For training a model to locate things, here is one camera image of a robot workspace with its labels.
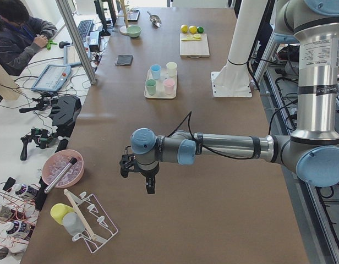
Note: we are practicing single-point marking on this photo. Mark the blue teach pendant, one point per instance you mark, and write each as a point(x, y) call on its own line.
point(71, 56)
point(52, 78)

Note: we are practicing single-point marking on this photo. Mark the gripper camera mount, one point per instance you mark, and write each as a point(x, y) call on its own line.
point(127, 163)

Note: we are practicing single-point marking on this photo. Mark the green lime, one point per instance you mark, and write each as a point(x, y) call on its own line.
point(200, 30)

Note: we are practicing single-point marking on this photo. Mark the seated person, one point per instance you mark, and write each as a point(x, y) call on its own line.
point(21, 36)

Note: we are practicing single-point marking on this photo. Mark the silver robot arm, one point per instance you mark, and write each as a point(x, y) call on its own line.
point(311, 151)

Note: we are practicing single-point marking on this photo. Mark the wooden cutting board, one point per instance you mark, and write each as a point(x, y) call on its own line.
point(194, 49)

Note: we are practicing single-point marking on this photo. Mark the black monitor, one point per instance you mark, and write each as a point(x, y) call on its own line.
point(107, 25)

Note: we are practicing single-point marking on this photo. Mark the grey cup on rack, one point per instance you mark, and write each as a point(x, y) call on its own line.
point(73, 223)

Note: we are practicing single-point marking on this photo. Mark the metal scoop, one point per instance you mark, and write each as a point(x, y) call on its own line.
point(155, 19)

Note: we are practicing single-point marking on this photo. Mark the green cup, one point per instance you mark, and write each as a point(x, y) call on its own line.
point(151, 86)

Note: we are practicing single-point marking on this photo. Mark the yellow cup on rack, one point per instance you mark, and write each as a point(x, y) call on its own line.
point(59, 210)

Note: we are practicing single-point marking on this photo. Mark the yellow plastic knife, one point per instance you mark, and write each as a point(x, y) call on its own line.
point(190, 39)

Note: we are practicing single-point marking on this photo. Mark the blue cup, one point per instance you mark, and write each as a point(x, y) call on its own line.
point(155, 71)

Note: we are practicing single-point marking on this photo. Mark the cream yellow cup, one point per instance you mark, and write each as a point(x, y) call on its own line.
point(171, 68)

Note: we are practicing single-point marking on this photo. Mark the wooden stick on rack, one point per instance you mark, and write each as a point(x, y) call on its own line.
point(69, 196)

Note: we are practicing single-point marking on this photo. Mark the black keyboard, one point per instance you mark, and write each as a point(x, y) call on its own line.
point(84, 28)

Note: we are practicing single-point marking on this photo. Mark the yellow lemon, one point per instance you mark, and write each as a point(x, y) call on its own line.
point(184, 28)
point(193, 29)

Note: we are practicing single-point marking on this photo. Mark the wooden cup stand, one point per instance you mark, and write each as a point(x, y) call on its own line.
point(124, 15)

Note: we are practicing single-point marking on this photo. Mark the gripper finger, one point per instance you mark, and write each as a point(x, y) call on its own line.
point(150, 185)

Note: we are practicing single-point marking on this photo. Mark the white wire rack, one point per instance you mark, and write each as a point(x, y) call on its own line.
point(98, 219)

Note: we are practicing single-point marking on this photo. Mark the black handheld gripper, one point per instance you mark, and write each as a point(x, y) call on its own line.
point(41, 137)
point(44, 102)

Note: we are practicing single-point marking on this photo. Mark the metal pestle in bowl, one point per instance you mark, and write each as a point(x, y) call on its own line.
point(61, 174)

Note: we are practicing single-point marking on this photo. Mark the aluminium frame post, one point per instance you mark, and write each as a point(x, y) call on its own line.
point(67, 16)

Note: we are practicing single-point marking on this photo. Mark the black plastic housing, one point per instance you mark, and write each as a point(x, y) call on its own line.
point(64, 113)

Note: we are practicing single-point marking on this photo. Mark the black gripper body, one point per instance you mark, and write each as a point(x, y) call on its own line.
point(147, 173)

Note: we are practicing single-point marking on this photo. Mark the pink cup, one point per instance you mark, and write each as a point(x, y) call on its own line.
point(168, 85)

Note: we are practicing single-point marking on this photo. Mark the green bowl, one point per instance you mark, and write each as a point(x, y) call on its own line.
point(133, 31)

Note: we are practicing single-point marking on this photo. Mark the cream rabbit tray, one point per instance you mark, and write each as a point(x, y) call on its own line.
point(162, 91)

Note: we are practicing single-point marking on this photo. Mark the grey folded cloth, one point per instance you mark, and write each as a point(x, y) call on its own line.
point(124, 60)

